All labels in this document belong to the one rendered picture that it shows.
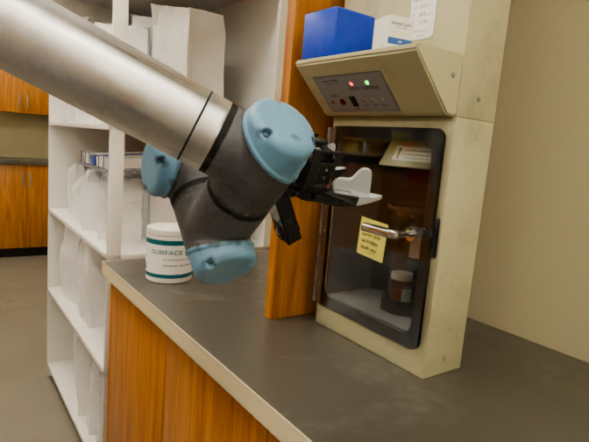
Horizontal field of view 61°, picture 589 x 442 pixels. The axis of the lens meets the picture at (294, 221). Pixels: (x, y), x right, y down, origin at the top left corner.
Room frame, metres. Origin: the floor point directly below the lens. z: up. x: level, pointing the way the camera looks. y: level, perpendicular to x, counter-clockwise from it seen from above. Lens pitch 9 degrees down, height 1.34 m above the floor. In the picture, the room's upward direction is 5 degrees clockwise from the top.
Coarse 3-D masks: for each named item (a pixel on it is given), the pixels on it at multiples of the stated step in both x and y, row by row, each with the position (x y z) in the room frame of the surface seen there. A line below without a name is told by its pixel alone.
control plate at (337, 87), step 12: (372, 72) 0.89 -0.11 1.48; (324, 84) 1.02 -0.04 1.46; (336, 84) 0.99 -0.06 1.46; (348, 84) 0.96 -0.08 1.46; (360, 84) 0.94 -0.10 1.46; (372, 84) 0.92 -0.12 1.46; (384, 84) 0.89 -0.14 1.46; (324, 96) 1.05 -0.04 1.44; (336, 96) 1.02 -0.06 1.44; (360, 96) 0.96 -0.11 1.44; (372, 96) 0.94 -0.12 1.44; (384, 96) 0.92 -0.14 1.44; (336, 108) 1.05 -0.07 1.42; (348, 108) 1.02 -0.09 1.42; (360, 108) 0.99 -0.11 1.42; (372, 108) 0.96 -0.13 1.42; (384, 108) 0.94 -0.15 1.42; (396, 108) 0.91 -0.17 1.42
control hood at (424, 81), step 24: (384, 48) 0.85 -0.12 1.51; (408, 48) 0.80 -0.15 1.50; (432, 48) 0.81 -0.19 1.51; (312, 72) 1.02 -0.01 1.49; (336, 72) 0.97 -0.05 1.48; (360, 72) 0.92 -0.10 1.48; (384, 72) 0.87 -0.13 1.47; (408, 72) 0.83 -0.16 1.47; (432, 72) 0.81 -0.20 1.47; (456, 72) 0.85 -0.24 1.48; (408, 96) 0.87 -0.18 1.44; (432, 96) 0.83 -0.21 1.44; (456, 96) 0.85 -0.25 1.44
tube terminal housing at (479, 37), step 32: (352, 0) 1.09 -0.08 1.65; (384, 0) 1.02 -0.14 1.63; (448, 0) 0.89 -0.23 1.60; (480, 0) 0.87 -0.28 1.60; (448, 32) 0.89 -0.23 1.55; (480, 32) 0.88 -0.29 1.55; (480, 64) 0.88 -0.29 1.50; (480, 96) 0.89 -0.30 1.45; (448, 128) 0.87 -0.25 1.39; (480, 128) 0.90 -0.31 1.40; (448, 160) 0.86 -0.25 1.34; (480, 160) 0.90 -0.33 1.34; (448, 192) 0.86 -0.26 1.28; (480, 192) 0.91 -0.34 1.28; (448, 224) 0.86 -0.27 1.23; (448, 256) 0.87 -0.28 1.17; (448, 288) 0.88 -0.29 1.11; (320, 320) 1.10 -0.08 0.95; (448, 320) 0.89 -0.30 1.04; (384, 352) 0.93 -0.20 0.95; (416, 352) 0.87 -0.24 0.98; (448, 352) 0.89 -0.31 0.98
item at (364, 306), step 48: (336, 144) 1.08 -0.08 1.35; (384, 144) 0.96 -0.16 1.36; (432, 144) 0.87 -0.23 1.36; (384, 192) 0.95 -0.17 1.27; (432, 192) 0.86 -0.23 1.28; (336, 240) 1.06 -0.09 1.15; (432, 240) 0.85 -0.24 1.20; (336, 288) 1.04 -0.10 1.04; (384, 288) 0.93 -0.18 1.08; (384, 336) 0.92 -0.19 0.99
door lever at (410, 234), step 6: (366, 228) 0.91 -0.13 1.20; (372, 228) 0.90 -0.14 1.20; (378, 228) 0.89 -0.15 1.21; (384, 228) 0.88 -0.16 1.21; (408, 228) 0.89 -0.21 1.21; (378, 234) 0.88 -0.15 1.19; (384, 234) 0.87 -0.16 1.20; (390, 234) 0.86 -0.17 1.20; (396, 234) 0.85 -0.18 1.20; (402, 234) 0.87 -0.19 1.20; (408, 234) 0.87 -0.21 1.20; (414, 234) 0.88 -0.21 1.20; (408, 240) 0.89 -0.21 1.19
